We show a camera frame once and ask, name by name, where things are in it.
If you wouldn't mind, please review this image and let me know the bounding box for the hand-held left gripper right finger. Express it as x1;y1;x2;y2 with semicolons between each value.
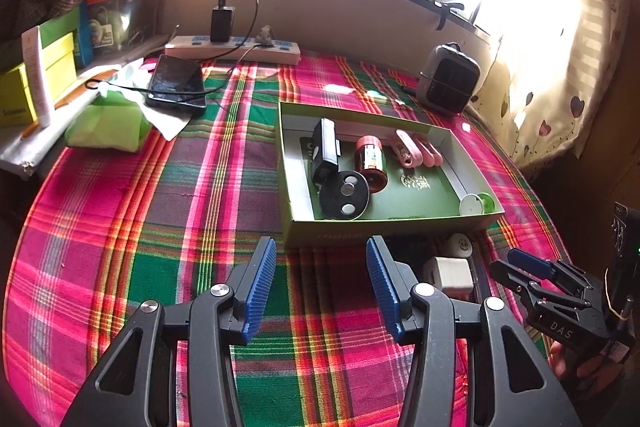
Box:
365;235;583;427

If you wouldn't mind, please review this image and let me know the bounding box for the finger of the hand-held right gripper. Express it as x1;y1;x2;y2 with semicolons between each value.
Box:
491;259;589;309
508;248;599;294

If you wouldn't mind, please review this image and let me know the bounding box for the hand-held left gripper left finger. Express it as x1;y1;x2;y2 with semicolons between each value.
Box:
60;236;278;427

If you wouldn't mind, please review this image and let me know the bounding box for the white round cap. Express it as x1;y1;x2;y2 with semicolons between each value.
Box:
445;232;473;260

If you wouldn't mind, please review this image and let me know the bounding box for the white charger cube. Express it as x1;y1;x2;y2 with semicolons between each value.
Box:
424;256;475;300

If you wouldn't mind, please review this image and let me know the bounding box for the green and white round reel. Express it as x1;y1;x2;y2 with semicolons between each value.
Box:
459;191;496;217

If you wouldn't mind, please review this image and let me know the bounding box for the black round disc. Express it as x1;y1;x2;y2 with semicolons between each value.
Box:
318;170;371;221

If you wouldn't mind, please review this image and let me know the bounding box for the shallow green cardboard box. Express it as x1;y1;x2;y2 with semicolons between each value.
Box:
277;101;506;249

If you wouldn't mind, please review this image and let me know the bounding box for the black rectangular device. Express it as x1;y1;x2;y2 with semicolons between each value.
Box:
311;118;343;185

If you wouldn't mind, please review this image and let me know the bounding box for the person's right hand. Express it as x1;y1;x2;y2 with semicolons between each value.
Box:
549;338;623;383

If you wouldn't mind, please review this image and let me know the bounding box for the plaid blanket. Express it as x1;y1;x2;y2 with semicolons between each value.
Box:
7;52;576;427

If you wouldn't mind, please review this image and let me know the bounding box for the red capped bottle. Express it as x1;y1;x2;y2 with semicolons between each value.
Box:
354;135;388;195

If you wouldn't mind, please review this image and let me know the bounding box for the pink case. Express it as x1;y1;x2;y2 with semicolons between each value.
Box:
394;129;423;168

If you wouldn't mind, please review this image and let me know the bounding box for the white paper sheet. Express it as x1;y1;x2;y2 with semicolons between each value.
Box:
105;59;193;140

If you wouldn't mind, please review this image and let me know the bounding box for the heart print curtain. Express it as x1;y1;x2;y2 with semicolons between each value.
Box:
475;0;632;168

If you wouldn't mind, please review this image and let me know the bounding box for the small grey fan heater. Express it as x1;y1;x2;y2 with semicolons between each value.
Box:
417;43;481;115

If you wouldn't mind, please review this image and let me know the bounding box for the black phone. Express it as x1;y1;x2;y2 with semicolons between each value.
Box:
145;54;207;110

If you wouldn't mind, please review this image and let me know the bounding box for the green tissue pack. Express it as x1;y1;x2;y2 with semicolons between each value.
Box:
65;89;151;152

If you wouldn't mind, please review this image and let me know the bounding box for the white power strip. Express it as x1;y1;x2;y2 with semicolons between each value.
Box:
165;34;301;66

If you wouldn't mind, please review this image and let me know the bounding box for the black charger plug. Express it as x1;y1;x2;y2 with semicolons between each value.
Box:
210;7;236;44

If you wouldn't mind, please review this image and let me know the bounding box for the white board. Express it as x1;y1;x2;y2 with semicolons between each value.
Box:
0;67;126;178

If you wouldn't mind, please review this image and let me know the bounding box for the clear plastic container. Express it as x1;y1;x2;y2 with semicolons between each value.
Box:
85;0;171;58

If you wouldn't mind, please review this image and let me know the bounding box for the blue box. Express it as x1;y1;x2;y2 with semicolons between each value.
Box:
75;19;94;68

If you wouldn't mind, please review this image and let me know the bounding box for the white tube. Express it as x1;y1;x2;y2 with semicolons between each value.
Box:
21;26;55;128

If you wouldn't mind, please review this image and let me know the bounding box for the yellow cardboard box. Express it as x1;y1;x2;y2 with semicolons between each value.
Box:
0;32;78;128

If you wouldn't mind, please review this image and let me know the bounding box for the black strap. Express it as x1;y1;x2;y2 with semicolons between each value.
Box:
435;2;466;31

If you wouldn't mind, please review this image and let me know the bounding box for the black cable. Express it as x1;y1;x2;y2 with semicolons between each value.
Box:
85;0;260;105

